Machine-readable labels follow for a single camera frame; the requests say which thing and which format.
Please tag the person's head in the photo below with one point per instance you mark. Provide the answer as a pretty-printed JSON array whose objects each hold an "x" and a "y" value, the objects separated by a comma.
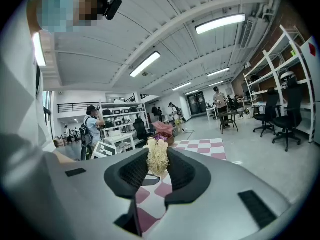
[{"x": 87, "y": 6}]

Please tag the dark low table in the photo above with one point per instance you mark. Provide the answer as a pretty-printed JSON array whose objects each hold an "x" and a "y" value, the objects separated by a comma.
[{"x": 227, "y": 114}]

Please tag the dark double door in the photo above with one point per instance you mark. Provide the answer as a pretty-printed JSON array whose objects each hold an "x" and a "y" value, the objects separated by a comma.
[{"x": 197, "y": 102}]

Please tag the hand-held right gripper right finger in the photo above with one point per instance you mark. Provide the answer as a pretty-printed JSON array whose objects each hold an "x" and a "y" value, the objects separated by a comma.
[{"x": 220, "y": 204}]

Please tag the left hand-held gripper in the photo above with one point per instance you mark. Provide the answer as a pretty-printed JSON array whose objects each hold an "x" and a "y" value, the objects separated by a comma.
[{"x": 105, "y": 150}]

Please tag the person's left forearm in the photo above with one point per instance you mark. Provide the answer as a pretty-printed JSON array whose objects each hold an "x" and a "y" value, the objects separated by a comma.
[{"x": 63, "y": 157}]

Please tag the white desk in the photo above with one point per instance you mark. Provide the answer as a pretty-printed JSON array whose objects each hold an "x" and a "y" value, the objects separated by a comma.
[{"x": 117, "y": 139}]

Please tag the grey cabinet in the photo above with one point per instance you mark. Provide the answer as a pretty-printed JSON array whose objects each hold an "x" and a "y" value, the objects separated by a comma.
[{"x": 313, "y": 84}]

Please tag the yellow sponge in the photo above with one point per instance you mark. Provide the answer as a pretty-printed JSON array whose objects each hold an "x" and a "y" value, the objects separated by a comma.
[{"x": 157, "y": 156}]

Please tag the pink cloth covered chair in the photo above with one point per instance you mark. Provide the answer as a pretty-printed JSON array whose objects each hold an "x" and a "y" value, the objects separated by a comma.
[{"x": 162, "y": 127}]

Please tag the pink white checkered tablecloth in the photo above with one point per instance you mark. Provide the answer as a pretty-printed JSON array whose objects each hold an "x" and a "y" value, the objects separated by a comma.
[{"x": 200, "y": 146}]

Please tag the white shelving unit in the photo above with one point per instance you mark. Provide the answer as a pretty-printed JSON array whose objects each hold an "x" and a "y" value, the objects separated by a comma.
[
  {"x": 275, "y": 59},
  {"x": 120, "y": 106}
]

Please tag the person's white shirt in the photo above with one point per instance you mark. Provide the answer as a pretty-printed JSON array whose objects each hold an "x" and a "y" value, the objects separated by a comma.
[{"x": 17, "y": 89}]

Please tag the white round device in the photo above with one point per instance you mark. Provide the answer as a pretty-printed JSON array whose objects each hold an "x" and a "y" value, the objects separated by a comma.
[{"x": 288, "y": 77}]

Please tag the ceiling light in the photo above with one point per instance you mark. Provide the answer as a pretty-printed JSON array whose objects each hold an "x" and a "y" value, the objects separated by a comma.
[
  {"x": 145, "y": 64},
  {"x": 218, "y": 72},
  {"x": 39, "y": 49},
  {"x": 182, "y": 86},
  {"x": 220, "y": 23}
]

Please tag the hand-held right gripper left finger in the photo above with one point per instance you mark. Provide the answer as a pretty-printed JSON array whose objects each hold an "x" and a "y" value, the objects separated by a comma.
[{"x": 95, "y": 196}]

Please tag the black head camera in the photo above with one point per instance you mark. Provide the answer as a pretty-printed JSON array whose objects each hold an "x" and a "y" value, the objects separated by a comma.
[{"x": 112, "y": 7}]

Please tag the teal face mask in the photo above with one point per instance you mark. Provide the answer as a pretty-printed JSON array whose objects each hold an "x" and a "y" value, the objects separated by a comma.
[{"x": 55, "y": 9}]

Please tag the black mezzanine railing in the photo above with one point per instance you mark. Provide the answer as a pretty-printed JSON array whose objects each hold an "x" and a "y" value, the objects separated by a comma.
[{"x": 77, "y": 106}]

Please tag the wooden divided box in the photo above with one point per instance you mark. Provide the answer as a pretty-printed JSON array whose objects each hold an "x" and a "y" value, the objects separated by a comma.
[{"x": 171, "y": 139}]

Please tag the black office chair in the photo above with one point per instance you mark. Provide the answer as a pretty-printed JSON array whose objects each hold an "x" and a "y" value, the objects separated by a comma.
[
  {"x": 140, "y": 129},
  {"x": 290, "y": 119},
  {"x": 270, "y": 114}
]

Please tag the purple cloth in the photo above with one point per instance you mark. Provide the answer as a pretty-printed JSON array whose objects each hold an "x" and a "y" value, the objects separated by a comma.
[{"x": 161, "y": 135}]

